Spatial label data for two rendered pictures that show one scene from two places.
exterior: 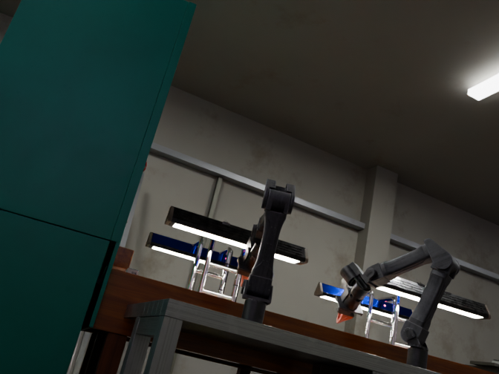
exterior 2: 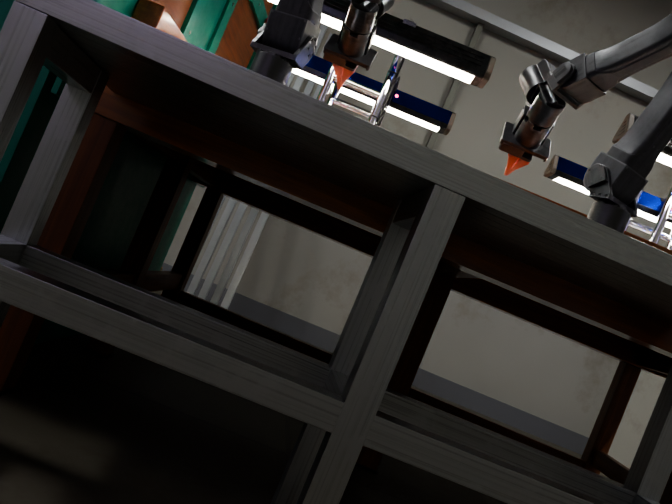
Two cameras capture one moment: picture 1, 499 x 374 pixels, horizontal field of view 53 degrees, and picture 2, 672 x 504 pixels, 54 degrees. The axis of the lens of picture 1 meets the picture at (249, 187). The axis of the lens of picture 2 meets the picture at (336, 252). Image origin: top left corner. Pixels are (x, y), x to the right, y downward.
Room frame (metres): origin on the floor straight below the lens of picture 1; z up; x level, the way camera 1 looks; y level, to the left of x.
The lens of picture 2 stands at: (0.50, -0.58, 0.47)
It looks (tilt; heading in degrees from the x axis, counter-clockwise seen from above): 2 degrees up; 16
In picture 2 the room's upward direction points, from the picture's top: 23 degrees clockwise
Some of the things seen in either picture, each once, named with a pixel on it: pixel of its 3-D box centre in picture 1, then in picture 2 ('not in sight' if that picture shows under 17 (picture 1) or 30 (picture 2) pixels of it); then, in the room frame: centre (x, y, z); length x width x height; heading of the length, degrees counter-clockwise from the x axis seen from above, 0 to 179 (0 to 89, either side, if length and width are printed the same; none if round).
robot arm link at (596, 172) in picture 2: (415, 340); (612, 191); (1.65, -0.65, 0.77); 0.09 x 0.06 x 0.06; 138
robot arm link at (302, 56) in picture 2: (256, 292); (282, 45); (1.45, -0.09, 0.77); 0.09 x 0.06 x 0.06; 90
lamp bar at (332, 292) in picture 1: (366, 302); (638, 200); (2.81, -0.80, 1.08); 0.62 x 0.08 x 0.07; 105
